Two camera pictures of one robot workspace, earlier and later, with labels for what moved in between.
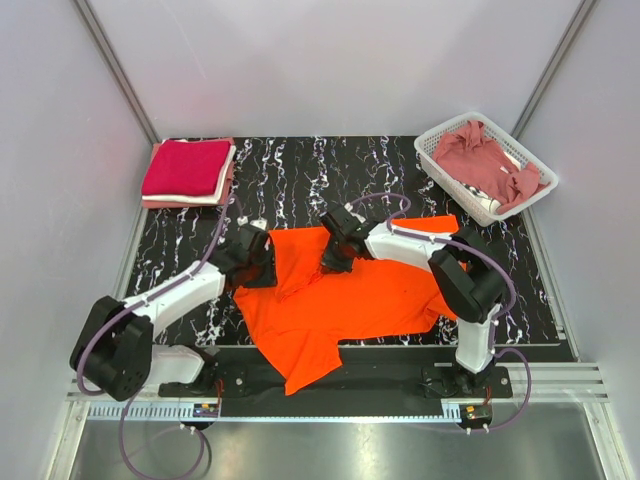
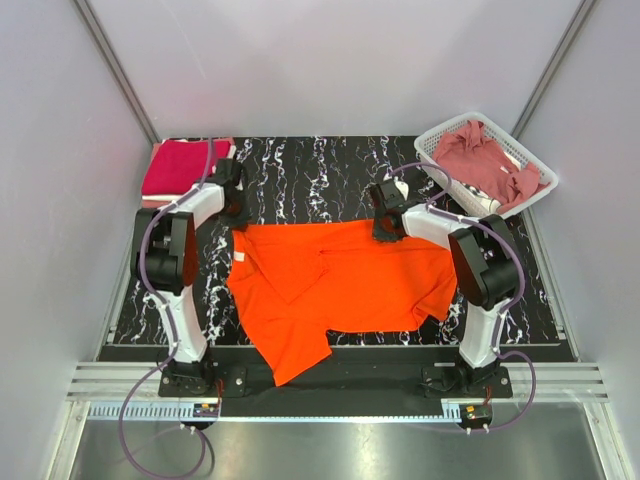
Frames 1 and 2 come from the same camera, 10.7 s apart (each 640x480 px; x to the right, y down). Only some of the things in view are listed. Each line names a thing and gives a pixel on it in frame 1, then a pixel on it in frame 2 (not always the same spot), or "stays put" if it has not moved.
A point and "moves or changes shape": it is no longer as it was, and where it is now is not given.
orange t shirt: x=296 y=326 moves or changes shape
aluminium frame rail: x=568 y=382 stays put
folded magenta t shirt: x=185 y=169 stays put
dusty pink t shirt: x=467 y=155 stays put
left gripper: x=268 y=278 -> x=241 y=220
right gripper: x=332 y=266 -> x=379 y=235
